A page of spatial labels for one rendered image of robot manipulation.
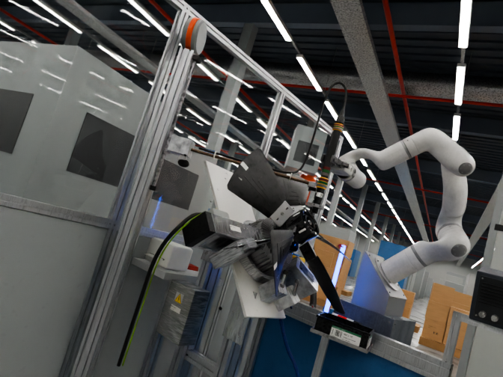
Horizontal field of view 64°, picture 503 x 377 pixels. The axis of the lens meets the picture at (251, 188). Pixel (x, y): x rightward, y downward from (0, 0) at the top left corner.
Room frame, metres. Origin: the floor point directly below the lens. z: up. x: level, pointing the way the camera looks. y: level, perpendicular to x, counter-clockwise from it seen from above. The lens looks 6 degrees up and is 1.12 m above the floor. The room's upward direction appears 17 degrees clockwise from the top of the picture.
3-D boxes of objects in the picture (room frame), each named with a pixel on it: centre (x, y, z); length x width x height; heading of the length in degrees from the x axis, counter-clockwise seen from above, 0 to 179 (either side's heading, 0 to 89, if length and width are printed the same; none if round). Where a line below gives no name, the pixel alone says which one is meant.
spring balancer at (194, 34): (1.71, 0.44, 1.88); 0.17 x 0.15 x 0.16; 140
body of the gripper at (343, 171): (1.73, -0.35, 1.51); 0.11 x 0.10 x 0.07; 140
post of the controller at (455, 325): (1.58, -0.91, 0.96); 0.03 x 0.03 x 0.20; 50
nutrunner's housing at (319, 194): (1.64, -0.28, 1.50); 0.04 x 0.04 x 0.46
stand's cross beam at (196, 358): (1.68, -0.02, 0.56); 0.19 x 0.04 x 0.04; 50
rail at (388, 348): (1.85, -0.59, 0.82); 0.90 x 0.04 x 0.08; 50
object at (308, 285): (1.70, -0.29, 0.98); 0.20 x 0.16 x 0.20; 50
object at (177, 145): (1.70, 0.35, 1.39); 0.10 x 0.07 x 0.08; 85
